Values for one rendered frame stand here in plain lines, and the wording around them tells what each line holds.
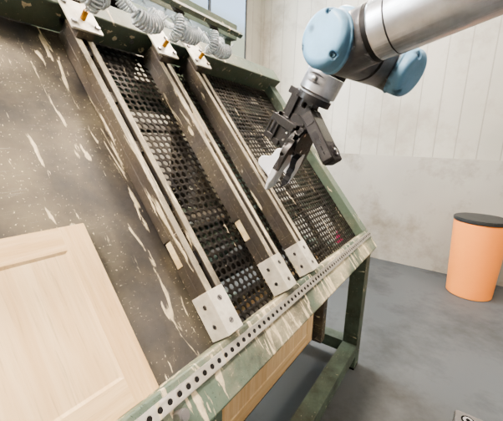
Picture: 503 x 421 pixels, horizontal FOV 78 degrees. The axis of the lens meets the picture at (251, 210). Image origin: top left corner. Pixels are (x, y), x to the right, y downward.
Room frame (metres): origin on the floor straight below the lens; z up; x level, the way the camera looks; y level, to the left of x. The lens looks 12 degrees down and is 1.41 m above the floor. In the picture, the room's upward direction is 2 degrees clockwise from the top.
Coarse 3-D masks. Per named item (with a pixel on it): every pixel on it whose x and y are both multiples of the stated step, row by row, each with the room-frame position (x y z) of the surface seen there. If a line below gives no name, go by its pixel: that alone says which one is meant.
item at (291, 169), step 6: (294, 156) 0.70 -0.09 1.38; (300, 156) 0.70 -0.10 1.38; (294, 162) 0.70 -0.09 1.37; (300, 162) 0.71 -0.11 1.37; (288, 168) 0.72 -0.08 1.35; (294, 168) 0.71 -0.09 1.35; (288, 174) 0.71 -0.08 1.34; (294, 174) 0.72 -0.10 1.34; (282, 180) 0.73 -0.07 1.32; (288, 180) 0.72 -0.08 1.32; (282, 186) 0.73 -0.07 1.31
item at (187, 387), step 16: (320, 272) 1.19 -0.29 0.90; (304, 288) 1.06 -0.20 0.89; (288, 304) 0.95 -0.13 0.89; (272, 320) 0.86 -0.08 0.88; (240, 336) 0.74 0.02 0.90; (256, 336) 0.78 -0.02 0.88; (224, 352) 0.68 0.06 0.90; (208, 368) 0.63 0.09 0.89; (192, 384) 0.58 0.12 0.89; (160, 400) 0.52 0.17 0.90; (176, 400) 0.54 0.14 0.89; (144, 416) 0.49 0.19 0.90; (160, 416) 0.51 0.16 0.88
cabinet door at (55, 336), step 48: (0, 240) 0.58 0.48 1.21; (48, 240) 0.63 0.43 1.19; (0, 288) 0.52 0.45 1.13; (48, 288) 0.57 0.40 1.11; (96, 288) 0.63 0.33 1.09; (0, 336) 0.48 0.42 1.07; (48, 336) 0.52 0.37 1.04; (96, 336) 0.57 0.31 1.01; (0, 384) 0.43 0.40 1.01; (48, 384) 0.47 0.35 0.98; (96, 384) 0.51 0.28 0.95; (144, 384) 0.56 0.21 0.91
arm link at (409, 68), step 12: (420, 48) 0.52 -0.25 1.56; (396, 60) 0.51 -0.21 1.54; (408, 60) 0.50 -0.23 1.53; (420, 60) 0.51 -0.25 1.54; (384, 72) 0.51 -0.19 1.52; (396, 72) 0.51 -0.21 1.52; (408, 72) 0.51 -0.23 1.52; (420, 72) 0.53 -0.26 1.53; (372, 84) 0.54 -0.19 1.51; (384, 84) 0.53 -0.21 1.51; (396, 84) 0.52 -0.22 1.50; (408, 84) 0.53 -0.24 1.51; (396, 96) 0.54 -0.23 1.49
